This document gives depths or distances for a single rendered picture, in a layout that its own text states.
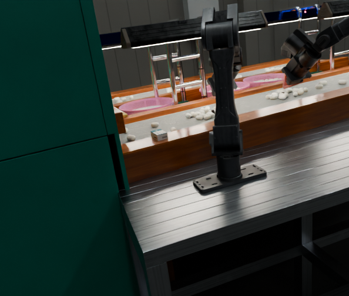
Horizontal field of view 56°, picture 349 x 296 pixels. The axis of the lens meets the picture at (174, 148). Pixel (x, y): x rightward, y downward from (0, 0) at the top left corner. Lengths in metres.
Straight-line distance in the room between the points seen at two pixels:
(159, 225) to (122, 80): 2.76
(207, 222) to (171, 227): 0.08
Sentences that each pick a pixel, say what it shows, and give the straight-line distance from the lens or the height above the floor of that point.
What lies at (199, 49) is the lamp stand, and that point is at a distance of 1.56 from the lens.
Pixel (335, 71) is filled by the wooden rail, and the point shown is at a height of 0.76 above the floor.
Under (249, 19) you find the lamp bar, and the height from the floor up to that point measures 1.08.
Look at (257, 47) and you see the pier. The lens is 3.82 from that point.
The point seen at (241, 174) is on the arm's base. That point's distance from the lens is 0.92.
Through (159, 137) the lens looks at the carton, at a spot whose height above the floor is 0.78.
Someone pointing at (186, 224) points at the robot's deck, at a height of 0.67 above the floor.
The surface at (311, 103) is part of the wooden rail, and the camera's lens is 1.32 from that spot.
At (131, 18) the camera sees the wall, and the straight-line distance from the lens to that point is 3.45.
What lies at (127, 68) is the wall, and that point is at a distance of 3.43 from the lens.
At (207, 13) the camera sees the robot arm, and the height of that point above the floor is 1.11.
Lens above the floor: 1.07
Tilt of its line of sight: 19 degrees down
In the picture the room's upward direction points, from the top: 8 degrees counter-clockwise
